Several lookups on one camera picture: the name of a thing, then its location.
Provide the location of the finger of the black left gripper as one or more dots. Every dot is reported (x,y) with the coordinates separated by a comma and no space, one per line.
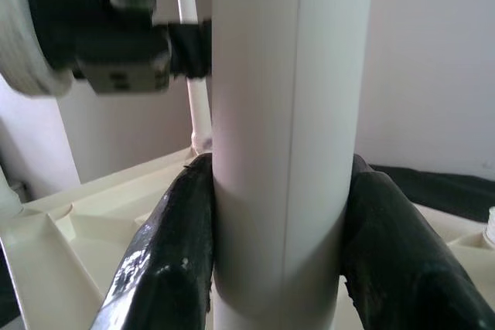
(189,48)

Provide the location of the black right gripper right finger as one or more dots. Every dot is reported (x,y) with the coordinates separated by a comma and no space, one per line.
(406,268)

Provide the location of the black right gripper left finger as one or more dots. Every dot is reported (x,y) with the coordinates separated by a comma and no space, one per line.
(162,268)

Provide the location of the white plastic table top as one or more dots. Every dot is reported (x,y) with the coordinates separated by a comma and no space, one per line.
(77,237)

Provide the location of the black tablecloth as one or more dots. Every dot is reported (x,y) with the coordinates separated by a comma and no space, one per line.
(444,191)

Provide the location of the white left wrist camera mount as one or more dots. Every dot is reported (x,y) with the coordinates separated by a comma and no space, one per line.
(15,36)

